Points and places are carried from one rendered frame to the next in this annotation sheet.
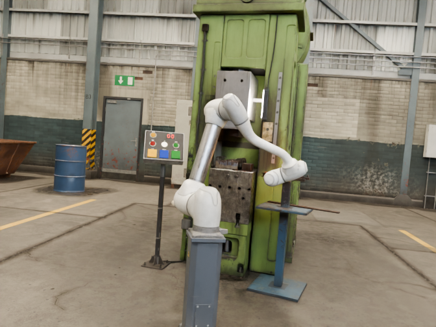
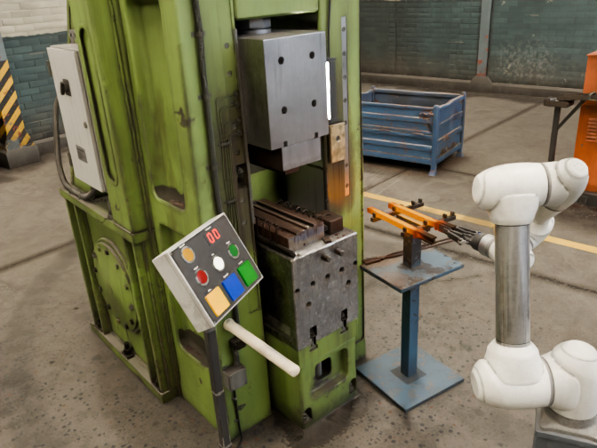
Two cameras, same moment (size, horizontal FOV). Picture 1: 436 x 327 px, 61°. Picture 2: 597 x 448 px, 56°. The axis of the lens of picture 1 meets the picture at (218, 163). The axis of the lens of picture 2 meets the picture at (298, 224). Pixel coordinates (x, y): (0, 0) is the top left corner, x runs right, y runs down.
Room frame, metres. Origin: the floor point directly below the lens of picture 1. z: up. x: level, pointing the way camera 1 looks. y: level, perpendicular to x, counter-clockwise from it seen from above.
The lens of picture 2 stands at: (1.97, 1.67, 1.96)
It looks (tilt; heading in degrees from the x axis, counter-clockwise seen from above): 24 degrees down; 306
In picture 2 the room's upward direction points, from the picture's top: 3 degrees counter-clockwise
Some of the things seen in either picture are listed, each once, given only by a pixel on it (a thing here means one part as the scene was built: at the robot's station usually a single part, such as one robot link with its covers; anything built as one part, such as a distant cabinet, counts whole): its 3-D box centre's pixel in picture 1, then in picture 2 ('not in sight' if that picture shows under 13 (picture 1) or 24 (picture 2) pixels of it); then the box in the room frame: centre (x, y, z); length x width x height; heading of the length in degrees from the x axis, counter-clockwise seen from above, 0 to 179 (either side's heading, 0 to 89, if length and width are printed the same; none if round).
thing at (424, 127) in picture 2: not in sight; (400, 127); (4.67, -3.99, 0.36); 1.20 x 0.80 x 0.72; 179
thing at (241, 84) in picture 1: (241, 98); (273, 84); (3.42, -0.17, 1.56); 0.42 x 0.39 x 0.40; 166
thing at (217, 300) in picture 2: (152, 153); (217, 301); (3.14, 0.56, 1.01); 0.07 x 0.05 x 0.07; 101
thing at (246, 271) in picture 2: (175, 155); (246, 273); (3.18, 0.37, 1.01); 0.07 x 0.05 x 0.07; 101
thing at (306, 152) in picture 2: (234, 124); (269, 144); (3.43, -0.13, 1.32); 0.42 x 0.20 x 0.10; 166
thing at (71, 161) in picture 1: (70, 167); not in sight; (7.19, 2.86, 0.44); 0.59 x 0.59 x 0.88
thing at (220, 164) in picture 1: (231, 163); (275, 222); (3.43, -0.13, 0.96); 0.42 x 0.20 x 0.09; 166
